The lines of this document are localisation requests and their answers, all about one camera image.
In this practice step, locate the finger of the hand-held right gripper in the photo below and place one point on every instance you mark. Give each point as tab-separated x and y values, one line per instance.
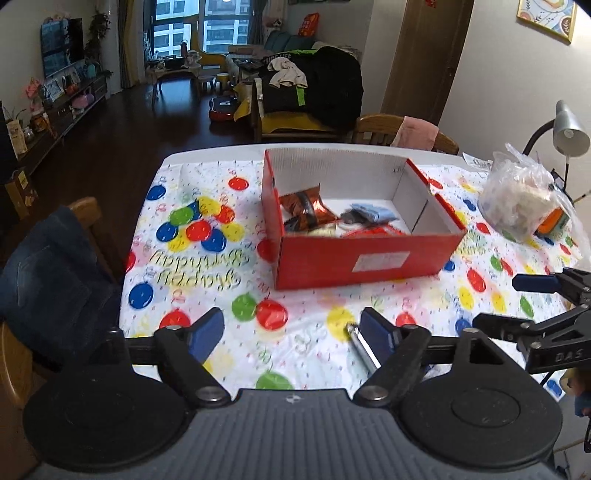
535	283
498	322

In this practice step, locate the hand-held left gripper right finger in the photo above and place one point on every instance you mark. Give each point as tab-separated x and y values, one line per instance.
378	334

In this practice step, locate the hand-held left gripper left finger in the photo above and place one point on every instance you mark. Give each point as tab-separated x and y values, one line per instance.
205	334

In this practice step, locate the silver snack packet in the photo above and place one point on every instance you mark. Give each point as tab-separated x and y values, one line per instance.
362	348

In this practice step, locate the red cardboard box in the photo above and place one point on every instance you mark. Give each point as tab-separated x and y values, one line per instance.
323	263

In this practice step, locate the red snack packet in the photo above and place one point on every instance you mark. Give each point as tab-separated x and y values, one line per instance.
378	230

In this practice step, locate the dark snack packet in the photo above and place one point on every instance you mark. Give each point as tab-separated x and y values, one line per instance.
354	217

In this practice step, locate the light blue snack packet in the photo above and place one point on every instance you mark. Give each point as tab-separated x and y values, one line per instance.
378	213

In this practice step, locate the brown orange snack packet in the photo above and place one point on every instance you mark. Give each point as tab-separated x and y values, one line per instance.
304	205

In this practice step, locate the person's right hand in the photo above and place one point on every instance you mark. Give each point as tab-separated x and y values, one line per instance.
575	382

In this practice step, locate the balloon print tablecloth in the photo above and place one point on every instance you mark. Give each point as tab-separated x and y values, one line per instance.
184	277

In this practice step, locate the orange toy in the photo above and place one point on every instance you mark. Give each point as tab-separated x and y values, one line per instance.
551	221

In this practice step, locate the clear plastic bag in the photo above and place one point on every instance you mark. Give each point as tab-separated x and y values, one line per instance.
512	198

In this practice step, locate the grey desk lamp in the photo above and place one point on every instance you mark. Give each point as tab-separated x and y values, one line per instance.
570	134

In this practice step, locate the blue jeans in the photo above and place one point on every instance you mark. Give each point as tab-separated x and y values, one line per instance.
46	286

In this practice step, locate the wooden chair with jeans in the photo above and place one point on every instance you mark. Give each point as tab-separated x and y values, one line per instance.
87	210

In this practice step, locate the pink towel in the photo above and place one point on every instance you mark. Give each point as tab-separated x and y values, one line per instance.
415	134

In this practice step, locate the wooden chair with towel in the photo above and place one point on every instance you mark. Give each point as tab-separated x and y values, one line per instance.
374	129

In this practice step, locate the red blue toy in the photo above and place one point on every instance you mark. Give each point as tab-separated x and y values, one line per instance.
224	108

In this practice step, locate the wooden armchair yellow cushion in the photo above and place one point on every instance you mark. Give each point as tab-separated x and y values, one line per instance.
286	122

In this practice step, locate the yellow paper bag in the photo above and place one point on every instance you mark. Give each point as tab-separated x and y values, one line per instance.
21	194

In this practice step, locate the wooden door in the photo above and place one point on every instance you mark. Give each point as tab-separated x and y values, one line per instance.
425	60

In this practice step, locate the black jacket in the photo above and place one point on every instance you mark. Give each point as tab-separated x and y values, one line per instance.
332	87

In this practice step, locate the small white stool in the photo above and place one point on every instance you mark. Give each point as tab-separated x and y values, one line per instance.
206	83

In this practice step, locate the dark television cabinet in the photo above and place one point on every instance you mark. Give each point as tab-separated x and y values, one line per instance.
64	124

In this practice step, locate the small yellow stool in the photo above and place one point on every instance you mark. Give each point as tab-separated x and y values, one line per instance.
222	79

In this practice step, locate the wooden coffee table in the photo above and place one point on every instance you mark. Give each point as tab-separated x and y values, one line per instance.
171	74

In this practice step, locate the white paper bag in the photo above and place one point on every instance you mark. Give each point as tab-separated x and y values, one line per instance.
17	138

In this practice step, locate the white garment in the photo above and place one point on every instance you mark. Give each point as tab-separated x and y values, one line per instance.
286	74

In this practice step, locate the white standing air conditioner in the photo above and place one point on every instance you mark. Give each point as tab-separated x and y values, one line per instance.
114	60

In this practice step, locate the yellow grey curtain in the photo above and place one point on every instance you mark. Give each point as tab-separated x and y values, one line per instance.
134	46

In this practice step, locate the pink flowers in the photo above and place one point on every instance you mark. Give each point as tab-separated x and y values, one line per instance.
33	90

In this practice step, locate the teal sofa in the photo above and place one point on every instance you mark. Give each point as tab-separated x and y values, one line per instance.
277	41

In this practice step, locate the balcony window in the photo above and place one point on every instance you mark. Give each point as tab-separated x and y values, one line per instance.
221	27

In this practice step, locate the green houseplant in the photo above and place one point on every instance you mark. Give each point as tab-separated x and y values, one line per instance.
97	37

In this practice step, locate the red orange bag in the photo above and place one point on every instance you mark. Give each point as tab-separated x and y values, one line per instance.
308	24

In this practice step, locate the television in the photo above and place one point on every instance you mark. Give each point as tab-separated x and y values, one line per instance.
62	46

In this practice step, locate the food art wall picture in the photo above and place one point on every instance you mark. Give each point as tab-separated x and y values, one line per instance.
547	16

